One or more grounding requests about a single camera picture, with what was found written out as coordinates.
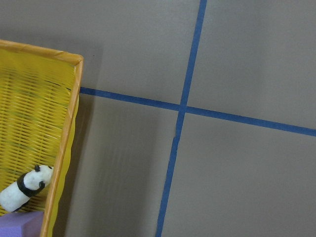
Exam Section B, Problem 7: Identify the yellow plastic basket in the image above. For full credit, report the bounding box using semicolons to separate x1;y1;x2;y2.
0;40;83;237

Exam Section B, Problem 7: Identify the panda toy figure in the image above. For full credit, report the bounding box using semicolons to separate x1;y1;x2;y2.
0;164;54;212

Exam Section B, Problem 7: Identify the purple foam cube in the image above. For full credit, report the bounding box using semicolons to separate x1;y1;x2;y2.
0;211;44;237

